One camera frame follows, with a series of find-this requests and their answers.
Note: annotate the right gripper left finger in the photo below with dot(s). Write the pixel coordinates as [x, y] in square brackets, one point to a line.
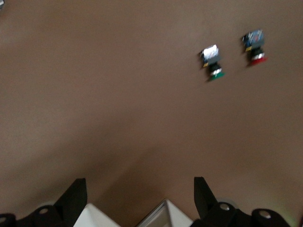
[68, 208]

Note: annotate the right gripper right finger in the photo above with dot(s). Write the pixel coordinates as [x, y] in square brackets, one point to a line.
[206, 203]

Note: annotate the green push button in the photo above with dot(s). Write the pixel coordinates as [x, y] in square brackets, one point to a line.
[211, 59]

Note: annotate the red push button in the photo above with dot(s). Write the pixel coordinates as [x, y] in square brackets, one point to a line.
[254, 42]

